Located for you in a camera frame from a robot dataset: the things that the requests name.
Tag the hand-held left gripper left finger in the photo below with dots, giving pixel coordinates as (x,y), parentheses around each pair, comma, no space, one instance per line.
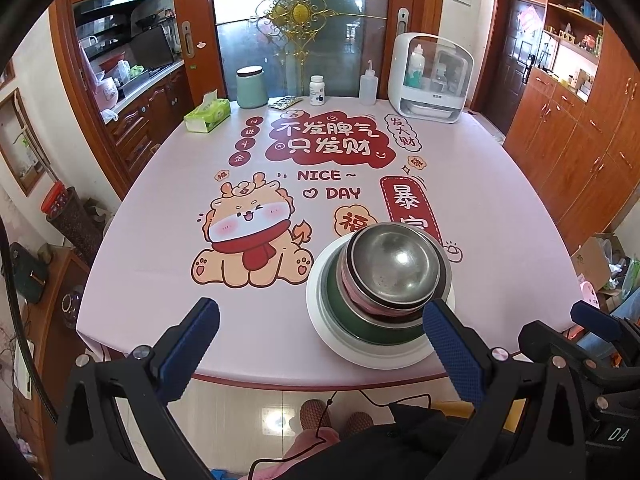
(190,350)

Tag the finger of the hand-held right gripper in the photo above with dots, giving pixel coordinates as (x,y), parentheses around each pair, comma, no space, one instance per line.
(597,321)
(550,342)

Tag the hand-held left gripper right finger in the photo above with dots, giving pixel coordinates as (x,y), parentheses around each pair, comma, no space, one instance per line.
(455,355)

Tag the white paper plate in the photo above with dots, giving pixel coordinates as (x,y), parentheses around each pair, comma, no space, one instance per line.
(380,360)

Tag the large steel bowl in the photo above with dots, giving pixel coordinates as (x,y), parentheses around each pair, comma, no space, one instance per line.
(446,280)

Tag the green plate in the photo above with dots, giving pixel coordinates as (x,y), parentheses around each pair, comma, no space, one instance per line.
(380,332)

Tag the pink-shelled steel bowl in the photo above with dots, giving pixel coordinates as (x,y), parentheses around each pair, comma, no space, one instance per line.
(370,270)

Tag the white patterned porcelain plate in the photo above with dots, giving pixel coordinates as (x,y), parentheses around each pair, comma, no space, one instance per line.
(322,300)

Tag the cardboard box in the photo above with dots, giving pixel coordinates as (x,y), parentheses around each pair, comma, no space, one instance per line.
(592,260)

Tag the brown slipper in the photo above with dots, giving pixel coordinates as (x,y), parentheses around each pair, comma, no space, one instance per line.
(315,415)
(357,422)

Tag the wooden side table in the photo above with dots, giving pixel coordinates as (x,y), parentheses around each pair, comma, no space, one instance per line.
(55,340)

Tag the tall wooden cabinet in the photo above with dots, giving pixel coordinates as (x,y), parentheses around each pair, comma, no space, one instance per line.
(560,160)

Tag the red-rimmed waste bin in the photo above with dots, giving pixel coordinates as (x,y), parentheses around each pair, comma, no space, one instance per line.
(75,225)

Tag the black bag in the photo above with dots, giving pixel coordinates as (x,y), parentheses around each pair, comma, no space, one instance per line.
(27,275)

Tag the green tissue pack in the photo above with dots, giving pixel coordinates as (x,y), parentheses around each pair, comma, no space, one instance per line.
(207,117)

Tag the wooden kitchen counter cabinet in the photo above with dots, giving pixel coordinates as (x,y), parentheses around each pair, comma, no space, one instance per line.
(150,120)

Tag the silver blister pack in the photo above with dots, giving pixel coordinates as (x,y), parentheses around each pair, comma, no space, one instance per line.
(285,103)

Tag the green canister with dark lid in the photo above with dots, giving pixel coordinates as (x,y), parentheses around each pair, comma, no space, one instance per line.
(252,90)

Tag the pink rice cooker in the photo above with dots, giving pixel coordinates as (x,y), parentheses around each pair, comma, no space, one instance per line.
(105,92)

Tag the dark wooden door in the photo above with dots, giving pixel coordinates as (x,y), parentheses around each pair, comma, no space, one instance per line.
(515,60)

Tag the white countertop sterilizer cabinet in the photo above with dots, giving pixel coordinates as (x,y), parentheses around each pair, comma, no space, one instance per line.
(400,80)

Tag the clear squeeze bottle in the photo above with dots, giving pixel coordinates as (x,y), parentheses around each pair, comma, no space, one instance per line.
(367,87)

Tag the white pill bottle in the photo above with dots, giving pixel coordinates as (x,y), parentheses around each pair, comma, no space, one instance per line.
(317,92)

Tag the white bottle with green label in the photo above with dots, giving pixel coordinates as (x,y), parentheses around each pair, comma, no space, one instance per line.
(415,70)

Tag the glass sliding door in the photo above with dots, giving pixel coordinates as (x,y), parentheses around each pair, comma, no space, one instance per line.
(325,25)

